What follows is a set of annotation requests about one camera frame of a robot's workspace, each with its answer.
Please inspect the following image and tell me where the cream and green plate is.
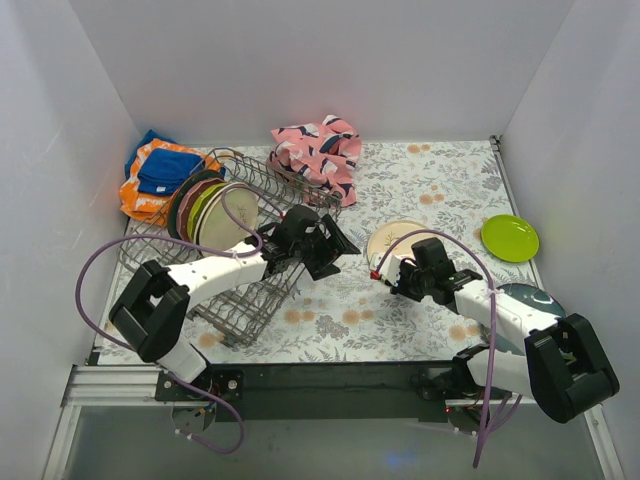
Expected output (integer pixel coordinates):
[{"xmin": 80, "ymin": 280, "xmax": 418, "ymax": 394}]
[{"xmin": 366, "ymin": 220, "xmax": 434, "ymax": 270}]

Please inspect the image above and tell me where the lime green plate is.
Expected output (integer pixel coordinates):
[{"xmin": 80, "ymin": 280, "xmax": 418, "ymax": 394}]
[{"xmin": 481, "ymin": 214, "xmax": 540, "ymax": 263}]

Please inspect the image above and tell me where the olive green dotted plate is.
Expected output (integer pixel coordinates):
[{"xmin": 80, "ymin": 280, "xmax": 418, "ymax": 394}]
[{"xmin": 187, "ymin": 182, "xmax": 228, "ymax": 243}]

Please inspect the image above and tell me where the grey blue plate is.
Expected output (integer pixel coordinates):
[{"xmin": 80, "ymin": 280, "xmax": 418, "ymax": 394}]
[{"xmin": 496, "ymin": 283, "xmax": 567, "ymax": 355}]

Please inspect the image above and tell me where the dark teal plate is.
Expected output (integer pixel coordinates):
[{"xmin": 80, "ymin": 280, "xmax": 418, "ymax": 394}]
[{"xmin": 166, "ymin": 168, "xmax": 226, "ymax": 240}]

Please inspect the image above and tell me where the pink dotted plate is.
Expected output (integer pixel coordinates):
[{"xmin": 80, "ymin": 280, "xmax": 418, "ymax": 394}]
[{"xmin": 176, "ymin": 178, "xmax": 225, "ymax": 241}]

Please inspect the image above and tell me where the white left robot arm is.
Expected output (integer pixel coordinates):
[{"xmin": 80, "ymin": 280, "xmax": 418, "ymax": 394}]
[{"xmin": 109, "ymin": 205, "xmax": 360, "ymax": 400}]

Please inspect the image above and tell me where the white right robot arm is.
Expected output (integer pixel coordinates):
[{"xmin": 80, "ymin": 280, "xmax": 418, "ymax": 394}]
[{"xmin": 372, "ymin": 238, "xmax": 620, "ymax": 423}]

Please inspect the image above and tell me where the floral tablecloth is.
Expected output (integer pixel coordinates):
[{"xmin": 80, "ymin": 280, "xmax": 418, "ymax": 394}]
[{"xmin": 97, "ymin": 140, "xmax": 541, "ymax": 365}]

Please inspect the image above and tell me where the pink patterned cloth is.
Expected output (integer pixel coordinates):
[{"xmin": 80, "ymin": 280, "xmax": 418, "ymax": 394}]
[{"xmin": 267, "ymin": 115, "xmax": 362, "ymax": 207}]

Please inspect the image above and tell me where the black base bar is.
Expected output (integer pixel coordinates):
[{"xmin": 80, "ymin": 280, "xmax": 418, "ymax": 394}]
[{"xmin": 144, "ymin": 360, "xmax": 514, "ymax": 424}]

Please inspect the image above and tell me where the orange and blue cloth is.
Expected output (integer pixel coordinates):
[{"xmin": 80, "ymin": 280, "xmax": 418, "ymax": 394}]
[{"xmin": 119, "ymin": 129, "xmax": 223, "ymax": 221}]

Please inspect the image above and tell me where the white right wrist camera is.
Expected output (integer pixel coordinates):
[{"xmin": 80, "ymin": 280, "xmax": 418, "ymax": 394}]
[{"xmin": 369, "ymin": 253, "xmax": 415, "ymax": 285}]

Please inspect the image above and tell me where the grey wire dish rack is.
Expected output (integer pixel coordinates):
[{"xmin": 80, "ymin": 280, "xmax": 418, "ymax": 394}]
[{"xmin": 118, "ymin": 147, "xmax": 341, "ymax": 346}]

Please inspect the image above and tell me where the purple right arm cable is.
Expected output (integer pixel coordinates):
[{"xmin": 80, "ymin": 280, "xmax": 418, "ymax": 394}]
[{"xmin": 372, "ymin": 229, "xmax": 524, "ymax": 470}]

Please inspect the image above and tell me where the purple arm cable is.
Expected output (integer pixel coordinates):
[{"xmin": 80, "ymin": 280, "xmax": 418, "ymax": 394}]
[
  {"xmin": 372, "ymin": 229, "xmax": 524, "ymax": 470},
  {"xmin": 74, "ymin": 182, "xmax": 266, "ymax": 455}
]

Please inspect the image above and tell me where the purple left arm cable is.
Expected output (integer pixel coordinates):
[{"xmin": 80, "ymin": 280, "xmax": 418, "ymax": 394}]
[{"xmin": 74, "ymin": 182, "xmax": 266, "ymax": 455}]

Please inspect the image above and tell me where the aluminium rail frame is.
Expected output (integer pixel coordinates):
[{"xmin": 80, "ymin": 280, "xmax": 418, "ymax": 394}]
[{"xmin": 42, "ymin": 365, "xmax": 625, "ymax": 479}]

